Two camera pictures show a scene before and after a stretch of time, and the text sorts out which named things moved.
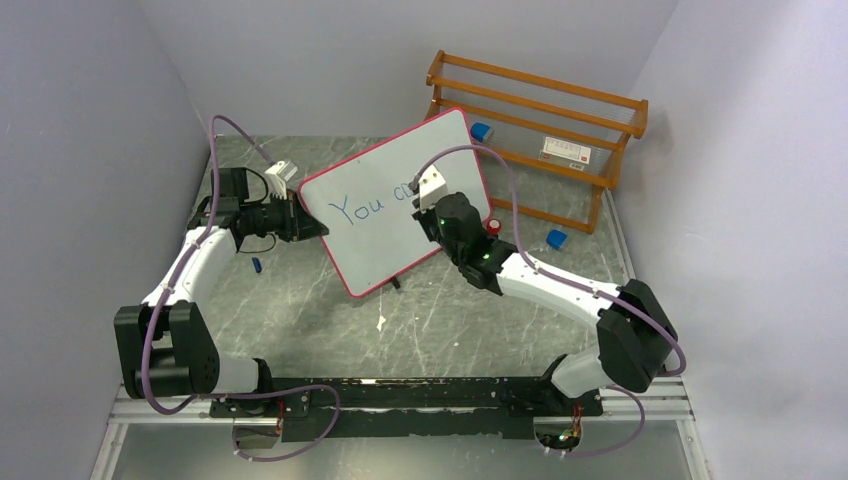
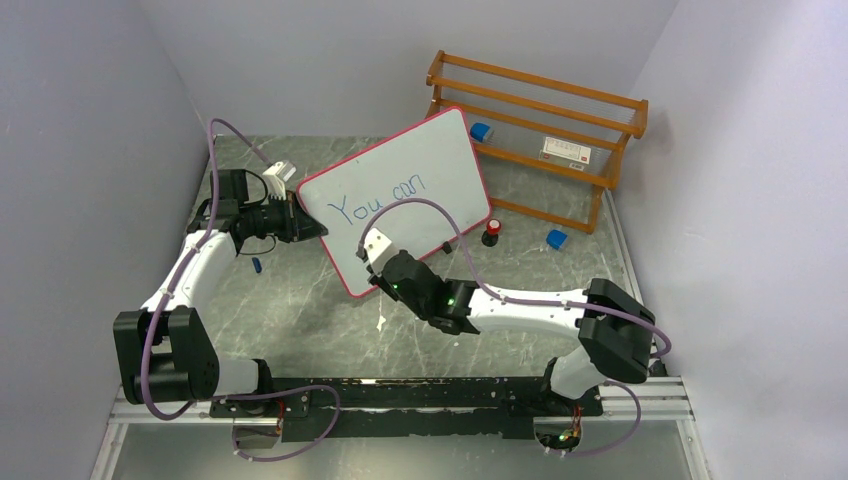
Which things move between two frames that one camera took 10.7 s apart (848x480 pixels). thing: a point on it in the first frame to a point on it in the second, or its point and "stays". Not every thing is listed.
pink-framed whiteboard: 367,202 stays
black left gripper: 296,223 stays
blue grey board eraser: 478,130 stays
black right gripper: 422,217 to 378,278
